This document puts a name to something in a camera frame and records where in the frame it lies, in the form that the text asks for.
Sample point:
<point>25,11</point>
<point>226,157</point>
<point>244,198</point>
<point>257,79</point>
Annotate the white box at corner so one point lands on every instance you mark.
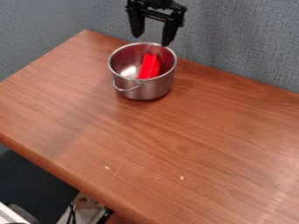
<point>10,217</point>

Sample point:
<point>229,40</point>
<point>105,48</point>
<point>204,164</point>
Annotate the metal pot with handle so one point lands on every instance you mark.
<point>125,64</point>

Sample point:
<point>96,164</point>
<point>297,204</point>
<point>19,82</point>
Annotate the red star-shaped block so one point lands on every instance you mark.
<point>150,66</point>

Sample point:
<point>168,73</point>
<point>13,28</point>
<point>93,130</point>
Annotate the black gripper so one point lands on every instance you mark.
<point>164,10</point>

